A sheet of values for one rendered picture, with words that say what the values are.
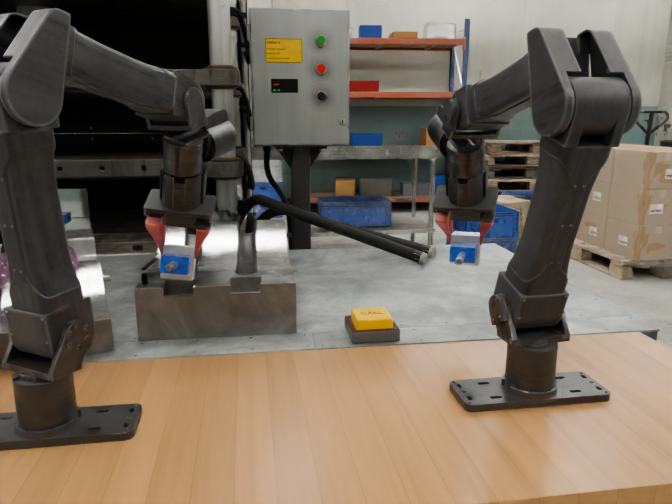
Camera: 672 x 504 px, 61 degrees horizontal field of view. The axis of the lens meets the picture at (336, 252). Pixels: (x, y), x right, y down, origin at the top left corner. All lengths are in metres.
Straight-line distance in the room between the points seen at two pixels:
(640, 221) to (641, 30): 4.66
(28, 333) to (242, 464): 0.28
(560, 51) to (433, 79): 7.17
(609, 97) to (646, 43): 8.26
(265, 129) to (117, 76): 1.06
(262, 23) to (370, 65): 5.95
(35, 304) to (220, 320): 0.36
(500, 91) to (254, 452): 0.54
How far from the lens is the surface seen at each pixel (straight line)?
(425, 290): 1.22
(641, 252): 4.67
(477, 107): 0.84
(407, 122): 7.76
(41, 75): 0.66
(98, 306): 1.02
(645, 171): 4.58
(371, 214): 4.80
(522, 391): 0.78
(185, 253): 0.95
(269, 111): 1.78
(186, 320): 0.97
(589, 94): 0.66
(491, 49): 8.06
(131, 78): 0.77
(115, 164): 1.77
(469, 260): 0.99
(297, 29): 1.80
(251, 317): 0.96
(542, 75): 0.68
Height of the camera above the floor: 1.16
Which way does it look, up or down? 13 degrees down
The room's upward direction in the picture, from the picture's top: straight up
